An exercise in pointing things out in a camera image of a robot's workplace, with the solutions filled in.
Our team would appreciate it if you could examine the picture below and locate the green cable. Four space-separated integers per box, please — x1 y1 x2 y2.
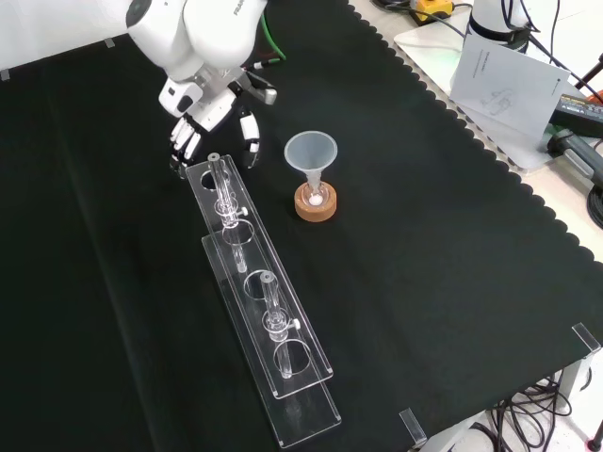
260 8 288 62

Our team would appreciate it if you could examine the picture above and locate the black cloth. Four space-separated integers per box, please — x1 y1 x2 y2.
0 0 603 452

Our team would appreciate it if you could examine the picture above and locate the pale board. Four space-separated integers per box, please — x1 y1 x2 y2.
393 21 562 170

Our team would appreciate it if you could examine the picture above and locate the grey green handle device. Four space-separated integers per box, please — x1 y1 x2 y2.
545 127 603 181

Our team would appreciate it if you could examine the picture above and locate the yellow stop button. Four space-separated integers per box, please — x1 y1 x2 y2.
411 0 454 24

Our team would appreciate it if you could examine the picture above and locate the white robot base with strap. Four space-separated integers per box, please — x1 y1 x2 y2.
464 0 534 54

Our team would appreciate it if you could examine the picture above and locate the cork ring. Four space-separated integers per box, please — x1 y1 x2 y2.
294 181 339 222

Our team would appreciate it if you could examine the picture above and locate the black cable bundle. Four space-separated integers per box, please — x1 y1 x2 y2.
470 371 588 452

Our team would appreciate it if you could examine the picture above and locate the clear acrylic funnel stand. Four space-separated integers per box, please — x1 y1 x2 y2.
185 151 343 448

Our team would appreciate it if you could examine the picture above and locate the translucent plastic funnel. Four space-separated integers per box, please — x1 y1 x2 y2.
283 131 339 190

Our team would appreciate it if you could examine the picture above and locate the white paper booklet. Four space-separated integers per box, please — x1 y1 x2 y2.
449 35 572 141

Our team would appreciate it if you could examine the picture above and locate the black power adapter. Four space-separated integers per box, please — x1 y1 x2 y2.
551 91 603 138

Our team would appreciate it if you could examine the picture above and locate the black tripod leg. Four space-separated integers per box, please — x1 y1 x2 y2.
573 50 603 98

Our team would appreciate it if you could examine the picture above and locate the black cable with silver plug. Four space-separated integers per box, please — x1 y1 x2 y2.
248 56 285 72

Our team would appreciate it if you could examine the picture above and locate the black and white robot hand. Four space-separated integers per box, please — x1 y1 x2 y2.
157 69 263 183

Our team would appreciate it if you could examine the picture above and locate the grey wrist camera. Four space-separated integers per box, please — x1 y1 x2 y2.
243 70 279 107

